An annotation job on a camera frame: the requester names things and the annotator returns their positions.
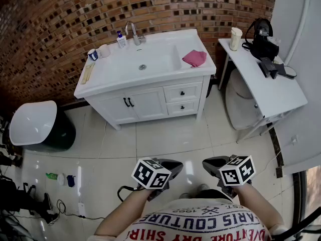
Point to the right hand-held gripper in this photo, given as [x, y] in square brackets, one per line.
[237, 172]

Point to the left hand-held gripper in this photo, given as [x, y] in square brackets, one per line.
[150, 173]

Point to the white drawer with black knob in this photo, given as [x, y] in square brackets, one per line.
[175, 92]

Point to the person's right forearm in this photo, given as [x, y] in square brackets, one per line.
[255, 202]

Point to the person's left forearm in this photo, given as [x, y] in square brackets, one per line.
[120, 210]

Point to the small white drawer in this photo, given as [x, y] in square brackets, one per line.
[190, 108]

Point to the person's black shorts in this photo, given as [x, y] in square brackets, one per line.
[213, 193]

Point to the person's right shoe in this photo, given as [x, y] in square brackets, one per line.
[203, 187]

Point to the person's shoe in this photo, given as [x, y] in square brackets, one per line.
[184, 195]
[203, 187]

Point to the person's left shoe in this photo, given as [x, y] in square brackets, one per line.
[184, 195]

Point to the person's printed white shirt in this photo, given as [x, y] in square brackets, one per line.
[188, 222]

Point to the beige chair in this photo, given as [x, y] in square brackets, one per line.
[238, 104]

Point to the white vanity cabinet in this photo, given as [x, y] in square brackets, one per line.
[148, 104]

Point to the white cabinet door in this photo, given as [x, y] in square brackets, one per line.
[150, 103]
[113, 110]

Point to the white power strip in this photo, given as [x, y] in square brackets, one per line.
[81, 209]

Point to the blue floor item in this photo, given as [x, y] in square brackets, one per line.
[71, 180]

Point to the white side table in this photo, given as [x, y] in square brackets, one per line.
[273, 94]

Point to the white round floor item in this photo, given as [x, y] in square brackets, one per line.
[61, 179]

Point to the green bottle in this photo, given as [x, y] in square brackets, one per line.
[52, 176]

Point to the chrome sink drain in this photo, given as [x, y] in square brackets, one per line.
[142, 67]

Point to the black stand device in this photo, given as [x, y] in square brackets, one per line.
[268, 65]

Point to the round black mirror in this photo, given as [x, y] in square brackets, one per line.
[290, 71]

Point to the pink cloth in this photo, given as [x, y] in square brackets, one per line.
[194, 58]

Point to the black office chair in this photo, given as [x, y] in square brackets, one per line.
[28, 187]

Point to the black bag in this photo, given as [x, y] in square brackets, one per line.
[263, 48]

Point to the white tub with green base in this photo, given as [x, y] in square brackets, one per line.
[32, 124]

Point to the white cup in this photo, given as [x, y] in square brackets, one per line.
[104, 51]

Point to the blue mug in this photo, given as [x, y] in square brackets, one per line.
[92, 55]

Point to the cream tumbler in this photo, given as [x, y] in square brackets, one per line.
[235, 40]

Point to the white blue soap bottle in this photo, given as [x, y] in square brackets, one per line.
[122, 41]

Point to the chrome faucet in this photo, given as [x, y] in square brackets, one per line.
[136, 38]

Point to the white crumpled cloth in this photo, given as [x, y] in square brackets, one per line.
[274, 40]

